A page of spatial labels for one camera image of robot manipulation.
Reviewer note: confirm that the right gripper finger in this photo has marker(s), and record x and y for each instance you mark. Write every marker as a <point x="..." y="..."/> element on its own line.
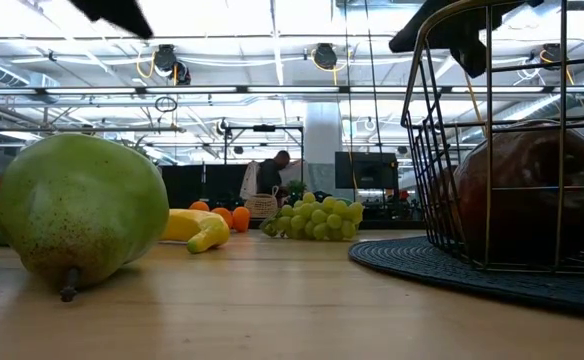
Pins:
<point x="422" y="35"/>

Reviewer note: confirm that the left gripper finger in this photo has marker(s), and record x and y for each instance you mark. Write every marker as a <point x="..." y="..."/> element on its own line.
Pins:
<point x="117" y="12"/>

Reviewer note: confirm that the dark red apple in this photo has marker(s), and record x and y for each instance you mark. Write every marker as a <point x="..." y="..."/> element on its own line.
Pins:
<point x="527" y="175"/>

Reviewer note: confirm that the green pear with stem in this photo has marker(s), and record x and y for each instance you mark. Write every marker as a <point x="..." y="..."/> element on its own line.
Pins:
<point x="82" y="200"/>

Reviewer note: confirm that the yellow banana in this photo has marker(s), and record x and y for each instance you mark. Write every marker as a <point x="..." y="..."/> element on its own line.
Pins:
<point x="197" y="225"/>

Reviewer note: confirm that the orange tomato cluster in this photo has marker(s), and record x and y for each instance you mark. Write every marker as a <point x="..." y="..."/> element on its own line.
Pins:
<point x="241" y="219"/>

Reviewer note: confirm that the wicker basket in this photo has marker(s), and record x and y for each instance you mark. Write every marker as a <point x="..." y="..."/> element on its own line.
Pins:
<point x="261" y="206"/>

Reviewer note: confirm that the black background monitor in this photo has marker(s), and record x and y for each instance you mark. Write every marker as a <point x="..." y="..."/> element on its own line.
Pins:
<point x="367" y="170"/>

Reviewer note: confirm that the black partition panel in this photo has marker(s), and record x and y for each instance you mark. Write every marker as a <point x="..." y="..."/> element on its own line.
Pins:
<point x="187" y="185"/>

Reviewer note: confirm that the small green background plant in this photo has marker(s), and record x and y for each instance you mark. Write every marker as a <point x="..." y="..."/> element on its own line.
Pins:
<point x="297" y="187"/>

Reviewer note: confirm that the person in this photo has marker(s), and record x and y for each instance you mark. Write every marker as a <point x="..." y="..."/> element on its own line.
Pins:
<point x="271" y="177"/>

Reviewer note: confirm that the green grape bunch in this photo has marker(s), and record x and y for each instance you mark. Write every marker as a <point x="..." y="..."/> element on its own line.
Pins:
<point x="322" y="220"/>

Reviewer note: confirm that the white cloth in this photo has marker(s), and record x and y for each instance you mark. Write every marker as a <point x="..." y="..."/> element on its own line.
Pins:
<point x="249" y="180"/>

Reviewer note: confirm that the round dark blue placemat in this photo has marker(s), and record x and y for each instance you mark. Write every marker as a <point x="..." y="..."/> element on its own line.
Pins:
<point x="397" y="257"/>

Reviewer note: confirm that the black metal gantry frame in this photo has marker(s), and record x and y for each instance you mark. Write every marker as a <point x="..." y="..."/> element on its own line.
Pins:
<point x="264" y="128"/>

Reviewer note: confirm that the black aluminium table frame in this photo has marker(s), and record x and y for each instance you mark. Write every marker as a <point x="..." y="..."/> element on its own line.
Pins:
<point x="392" y="225"/>

